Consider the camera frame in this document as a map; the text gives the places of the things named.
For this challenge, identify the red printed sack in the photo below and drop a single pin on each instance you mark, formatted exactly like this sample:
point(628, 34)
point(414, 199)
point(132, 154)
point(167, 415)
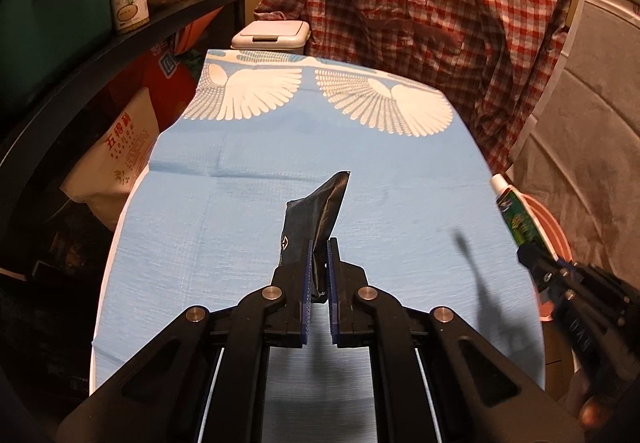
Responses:
point(170, 83)

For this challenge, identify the black metal shelf rack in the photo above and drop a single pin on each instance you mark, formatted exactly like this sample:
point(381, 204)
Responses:
point(100, 58)

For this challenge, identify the dark foil packet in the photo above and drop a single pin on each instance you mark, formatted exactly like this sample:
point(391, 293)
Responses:
point(320, 213)

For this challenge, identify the red plaid shirt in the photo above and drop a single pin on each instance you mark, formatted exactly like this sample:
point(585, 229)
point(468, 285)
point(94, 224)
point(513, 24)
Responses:
point(400, 48)

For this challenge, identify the pink plastic bucket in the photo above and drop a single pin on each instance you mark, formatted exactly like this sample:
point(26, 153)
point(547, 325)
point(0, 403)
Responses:
point(550, 233)

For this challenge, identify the grey cloth cover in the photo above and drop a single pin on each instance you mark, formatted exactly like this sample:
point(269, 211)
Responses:
point(590, 123)

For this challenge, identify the green toothpaste tube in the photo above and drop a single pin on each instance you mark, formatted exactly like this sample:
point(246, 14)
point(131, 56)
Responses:
point(520, 223)

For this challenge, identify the person's right hand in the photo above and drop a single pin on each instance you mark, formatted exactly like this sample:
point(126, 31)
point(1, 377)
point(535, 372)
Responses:
point(592, 408)

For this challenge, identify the blue wing print tablecloth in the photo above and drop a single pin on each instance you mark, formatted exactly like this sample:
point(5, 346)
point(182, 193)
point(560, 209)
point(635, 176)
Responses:
point(225, 223)

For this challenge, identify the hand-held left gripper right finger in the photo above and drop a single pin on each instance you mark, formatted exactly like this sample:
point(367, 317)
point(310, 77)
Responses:
point(334, 303)

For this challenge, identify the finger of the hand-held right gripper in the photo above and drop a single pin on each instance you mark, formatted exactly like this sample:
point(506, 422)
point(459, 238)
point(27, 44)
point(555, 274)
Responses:
point(570, 270)
point(537, 268)

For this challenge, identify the white printed rice sack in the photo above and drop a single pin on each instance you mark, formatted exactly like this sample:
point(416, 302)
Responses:
point(115, 163)

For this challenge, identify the teal storage box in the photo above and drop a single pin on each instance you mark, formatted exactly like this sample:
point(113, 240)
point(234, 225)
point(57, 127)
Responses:
point(50, 23)

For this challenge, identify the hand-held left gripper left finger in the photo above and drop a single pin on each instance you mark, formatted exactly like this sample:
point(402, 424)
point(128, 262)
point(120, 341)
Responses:
point(306, 303)

